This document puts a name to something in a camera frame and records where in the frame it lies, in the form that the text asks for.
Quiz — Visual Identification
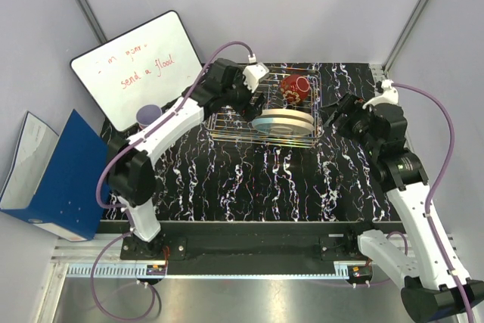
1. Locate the red floral ceramic bowl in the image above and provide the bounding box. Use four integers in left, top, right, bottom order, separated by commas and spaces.
280, 74, 311, 104

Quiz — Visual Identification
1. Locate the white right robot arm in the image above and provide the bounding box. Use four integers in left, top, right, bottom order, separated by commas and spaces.
318, 94, 483, 322

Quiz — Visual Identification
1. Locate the blue binder folder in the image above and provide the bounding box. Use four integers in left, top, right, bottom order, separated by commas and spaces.
1, 110, 107, 242

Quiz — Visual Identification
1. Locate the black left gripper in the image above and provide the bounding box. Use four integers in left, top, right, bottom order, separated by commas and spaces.
222, 68, 268, 122

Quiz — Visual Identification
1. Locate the wire dish rack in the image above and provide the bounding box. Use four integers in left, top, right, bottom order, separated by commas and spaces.
206, 63, 322, 148

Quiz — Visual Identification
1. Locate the white slotted cable duct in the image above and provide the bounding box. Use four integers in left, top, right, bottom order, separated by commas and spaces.
67, 260, 371, 279

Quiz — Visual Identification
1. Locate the cream pink plate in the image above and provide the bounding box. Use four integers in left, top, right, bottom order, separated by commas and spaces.
260, 108, 315, 132

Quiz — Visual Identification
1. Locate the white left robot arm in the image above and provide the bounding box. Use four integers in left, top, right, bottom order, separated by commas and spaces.
101, 58, 269, 259

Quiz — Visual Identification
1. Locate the teal plate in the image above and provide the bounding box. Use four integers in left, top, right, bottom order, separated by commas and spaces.
251, 117, 314, 136

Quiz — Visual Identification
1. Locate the black marble pattern mat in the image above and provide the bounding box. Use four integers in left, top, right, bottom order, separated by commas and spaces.
98, 61, 399, 223

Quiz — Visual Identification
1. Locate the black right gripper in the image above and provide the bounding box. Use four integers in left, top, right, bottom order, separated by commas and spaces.
316, 91, 379, 156

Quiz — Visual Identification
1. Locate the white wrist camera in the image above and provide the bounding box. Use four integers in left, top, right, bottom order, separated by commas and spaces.
362, 79, 399, 110
243, 63, 270, 93

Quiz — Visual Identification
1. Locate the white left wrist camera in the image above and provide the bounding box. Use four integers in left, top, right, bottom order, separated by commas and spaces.
243, 63, 270, 93

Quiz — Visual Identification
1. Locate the white dry-erase board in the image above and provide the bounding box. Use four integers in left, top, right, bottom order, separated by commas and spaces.
70, 11, 202, 131

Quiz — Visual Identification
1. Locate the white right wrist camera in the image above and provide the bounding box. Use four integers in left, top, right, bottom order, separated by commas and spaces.
362, 79, 399, 110

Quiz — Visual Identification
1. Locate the lilac plastic cup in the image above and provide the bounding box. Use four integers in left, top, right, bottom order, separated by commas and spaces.
136, 104, 163, 125

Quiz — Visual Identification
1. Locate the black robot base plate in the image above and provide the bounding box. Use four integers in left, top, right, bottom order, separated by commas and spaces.
120, 222, 384, 267

